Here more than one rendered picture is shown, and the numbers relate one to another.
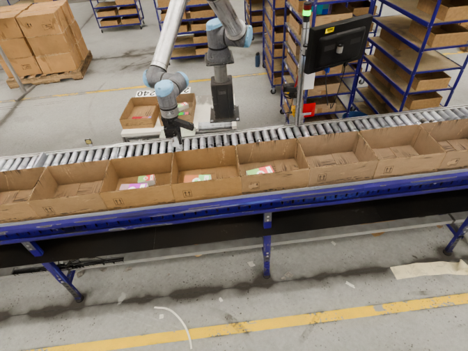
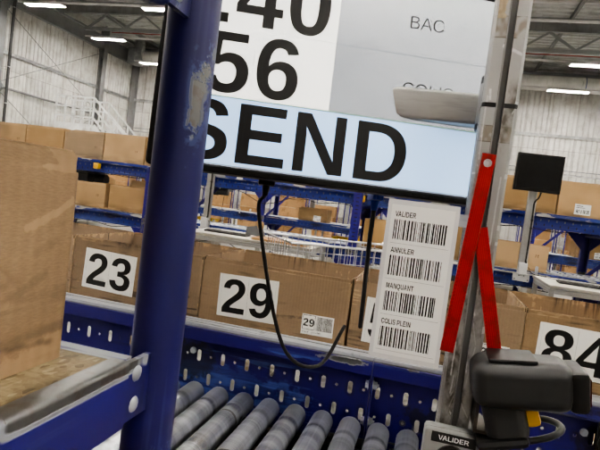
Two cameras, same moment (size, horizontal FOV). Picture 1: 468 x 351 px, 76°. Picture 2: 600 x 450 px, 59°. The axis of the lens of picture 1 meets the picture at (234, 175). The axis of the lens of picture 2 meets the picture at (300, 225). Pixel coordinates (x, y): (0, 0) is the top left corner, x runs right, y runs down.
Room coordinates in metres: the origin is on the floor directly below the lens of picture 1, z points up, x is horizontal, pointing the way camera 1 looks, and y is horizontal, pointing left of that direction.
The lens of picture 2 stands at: (2.78, -0.59, 1.23)
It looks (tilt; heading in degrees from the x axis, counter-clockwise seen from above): 3 degrees down; 196
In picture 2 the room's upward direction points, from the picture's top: 7 degrees clockwise
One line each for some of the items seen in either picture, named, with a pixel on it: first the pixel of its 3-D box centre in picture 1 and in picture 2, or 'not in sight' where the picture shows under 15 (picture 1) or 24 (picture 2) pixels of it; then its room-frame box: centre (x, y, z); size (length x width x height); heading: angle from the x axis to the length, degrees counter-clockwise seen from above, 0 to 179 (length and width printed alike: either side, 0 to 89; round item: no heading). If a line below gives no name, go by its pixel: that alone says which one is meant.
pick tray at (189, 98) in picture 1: (178, 108); not in sight; (2.44, 0.45, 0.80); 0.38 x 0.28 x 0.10; 177
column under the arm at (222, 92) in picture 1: (223, 97); not in sight; (2.37, 0.03, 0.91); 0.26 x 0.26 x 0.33; 88
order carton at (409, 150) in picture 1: (395, 152); (287, 292); (1.40, -1.01, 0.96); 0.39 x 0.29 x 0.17; 92
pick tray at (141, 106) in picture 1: (141, 111); not in sight; (2.45, 0.78, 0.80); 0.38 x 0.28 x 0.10; 175
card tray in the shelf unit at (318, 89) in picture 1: (317, 80); not in sight; (2.77, -0.91, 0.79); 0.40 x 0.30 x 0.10; 3
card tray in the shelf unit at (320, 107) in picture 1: (315, 98); not in sight; (2.77, -0.91, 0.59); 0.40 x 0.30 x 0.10; 0
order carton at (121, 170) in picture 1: (142, 181); not in sight; (1.34, 0.55, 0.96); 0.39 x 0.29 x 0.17; 92
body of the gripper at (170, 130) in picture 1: (171, 125); not in sight; (1.36, 0.30, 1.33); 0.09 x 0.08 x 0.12; 96
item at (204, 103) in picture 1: (182, 113); not in sight; (2.47, 0.43, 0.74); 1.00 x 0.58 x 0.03; 88
